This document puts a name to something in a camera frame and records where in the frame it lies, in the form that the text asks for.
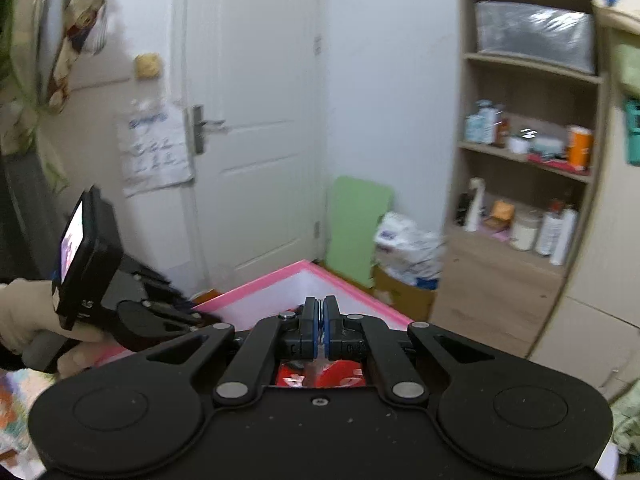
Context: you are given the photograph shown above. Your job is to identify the white door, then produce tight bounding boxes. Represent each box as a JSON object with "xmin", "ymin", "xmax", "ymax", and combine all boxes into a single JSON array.
[{"xmin": 174, "ymin": 0, "xmax": 323, "ymax": 292}]

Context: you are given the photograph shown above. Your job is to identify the cardboard box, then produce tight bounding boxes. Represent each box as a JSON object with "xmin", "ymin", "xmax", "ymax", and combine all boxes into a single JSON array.
[{"xmin": 372, "ymin": 266, "xmax": 437, "ymax": 322}]

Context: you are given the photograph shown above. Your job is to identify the white gloved left hand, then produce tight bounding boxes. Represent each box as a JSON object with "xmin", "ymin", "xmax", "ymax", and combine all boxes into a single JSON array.
[{"xmin": 0, "ymin": 278, "xmax": 115, "ymax": 378}]

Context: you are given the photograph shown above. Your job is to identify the white cylindrical jar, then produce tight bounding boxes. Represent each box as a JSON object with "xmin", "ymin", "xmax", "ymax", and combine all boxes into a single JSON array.
[{"xmin": 510, "ymin": 209, "xmax": 542, "ymax": 252}]

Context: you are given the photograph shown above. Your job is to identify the green cloth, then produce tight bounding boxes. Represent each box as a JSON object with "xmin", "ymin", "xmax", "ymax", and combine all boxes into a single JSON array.
[{"xmin": 611, "ymin": 384, "xmax": 640, "ymax": 455}]

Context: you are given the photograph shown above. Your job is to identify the red patterned gift box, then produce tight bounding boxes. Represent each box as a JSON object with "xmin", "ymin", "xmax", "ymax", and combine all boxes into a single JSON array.
[{"xmin": 276, "ymin": 360, "xmax": 367, "ymax": 389}]

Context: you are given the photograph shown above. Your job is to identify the colourful floral cloth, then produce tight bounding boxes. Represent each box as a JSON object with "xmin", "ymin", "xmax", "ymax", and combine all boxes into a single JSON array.
[{"xmin": 1, "ymin": 370, "xmax": 55, "ymax": 479}]

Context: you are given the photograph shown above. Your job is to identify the white plastic bag on door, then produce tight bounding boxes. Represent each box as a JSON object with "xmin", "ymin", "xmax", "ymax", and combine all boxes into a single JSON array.
[{"xmin": 114, "ymin": 100, "xmax": 194, "ymax": 197}]

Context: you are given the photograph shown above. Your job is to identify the teal medicine boxes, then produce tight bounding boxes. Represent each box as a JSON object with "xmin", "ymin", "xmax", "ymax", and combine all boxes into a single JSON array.
[{"xmin": 464, "ymin": 100, "xmax": 502, "ymax": 145}]

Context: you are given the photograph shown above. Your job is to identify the silver wrapped bundle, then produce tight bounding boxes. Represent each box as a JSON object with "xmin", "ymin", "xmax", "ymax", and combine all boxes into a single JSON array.
[{"xmin": 475, "ymin": 1, "xmax": 596, "ymax": 74}]

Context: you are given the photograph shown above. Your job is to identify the white tall bottle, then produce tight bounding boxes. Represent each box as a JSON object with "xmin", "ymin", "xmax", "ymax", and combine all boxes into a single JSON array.
[{"xmin": 550, "ymin": 208, "xmax": 578, "ymax": 266}]

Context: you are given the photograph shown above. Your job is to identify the white labelled can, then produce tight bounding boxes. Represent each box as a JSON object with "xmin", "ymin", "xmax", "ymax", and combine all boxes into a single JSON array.
[{"xmin": 535, "ymin": 200, "xmax": 564, "ymax": 257}]

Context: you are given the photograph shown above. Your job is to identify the white spray bottle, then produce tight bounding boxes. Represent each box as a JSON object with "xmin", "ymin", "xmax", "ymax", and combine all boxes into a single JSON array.
[{"xmin": 463, "ymin": 177, "xmax": 486, "ymax": 232}]

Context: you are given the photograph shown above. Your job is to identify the silver door handle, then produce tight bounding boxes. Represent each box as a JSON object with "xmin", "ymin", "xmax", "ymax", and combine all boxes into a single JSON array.
[{"xmin": 188, "ymin": 105, "xmax": 228, "ymax": 155}]

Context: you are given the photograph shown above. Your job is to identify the wooden shelf cabinet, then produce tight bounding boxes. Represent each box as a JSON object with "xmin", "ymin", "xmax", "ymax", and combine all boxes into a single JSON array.
[{"xmin": 431, "ymin": 0, "xmax": 608, "ymax": 358}]

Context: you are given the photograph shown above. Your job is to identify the white tissue package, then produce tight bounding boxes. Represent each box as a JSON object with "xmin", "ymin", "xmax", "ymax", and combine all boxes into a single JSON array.
[{"xmin": 374, "ymin": 211, "xmax": 447, "ymax": 290}]

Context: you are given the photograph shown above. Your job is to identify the orange paper cup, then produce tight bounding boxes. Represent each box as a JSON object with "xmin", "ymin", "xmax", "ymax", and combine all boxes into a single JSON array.
[{"xmin": 567, "ymin": 125, "xmax": 593, "ymax": 171}]

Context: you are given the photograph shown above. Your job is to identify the pink storage box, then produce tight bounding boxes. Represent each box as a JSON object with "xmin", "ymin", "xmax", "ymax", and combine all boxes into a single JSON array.
[{"xmin": 195, "ymin": 260, "xmax": 411, "ymax": 332}]

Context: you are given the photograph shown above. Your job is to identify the orange small box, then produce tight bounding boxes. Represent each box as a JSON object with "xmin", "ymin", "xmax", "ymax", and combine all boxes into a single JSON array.
[{"xmin": 485, "ymin": 200, "xmax": 515, "ymax": 231}]

